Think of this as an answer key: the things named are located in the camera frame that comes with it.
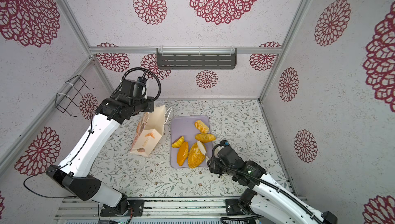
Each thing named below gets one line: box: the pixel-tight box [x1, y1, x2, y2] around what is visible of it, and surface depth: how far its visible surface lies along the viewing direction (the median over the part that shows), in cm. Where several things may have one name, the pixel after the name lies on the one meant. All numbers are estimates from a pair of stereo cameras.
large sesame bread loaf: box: [188, 141, 206, 169], surface depth 87 cm
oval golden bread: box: [194, 133, 217, 143], surface depth 97 cm
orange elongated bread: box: [176, 141, 189, 166], surface depth 89 cm
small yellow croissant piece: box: [171, 135, 185, 149], surface depth 93 cm
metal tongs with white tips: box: [197, 140, 213, 163], surface depth 80 cm
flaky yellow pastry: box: [193, 119, 210, 134], surface depth 102 cm
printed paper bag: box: [130, 104, 173, 157], surface depth 80 cm
